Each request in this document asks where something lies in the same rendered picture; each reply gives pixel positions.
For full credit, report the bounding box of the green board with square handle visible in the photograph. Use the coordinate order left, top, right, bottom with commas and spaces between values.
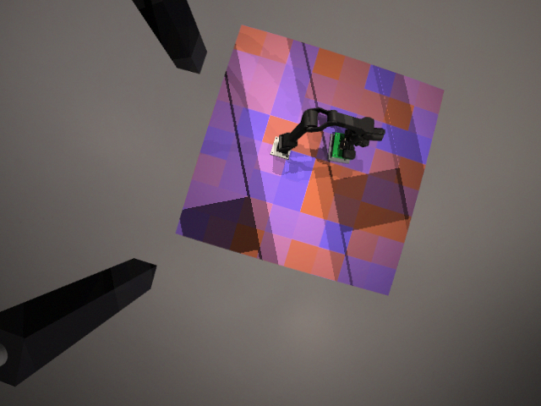
331, 132, 347, 159

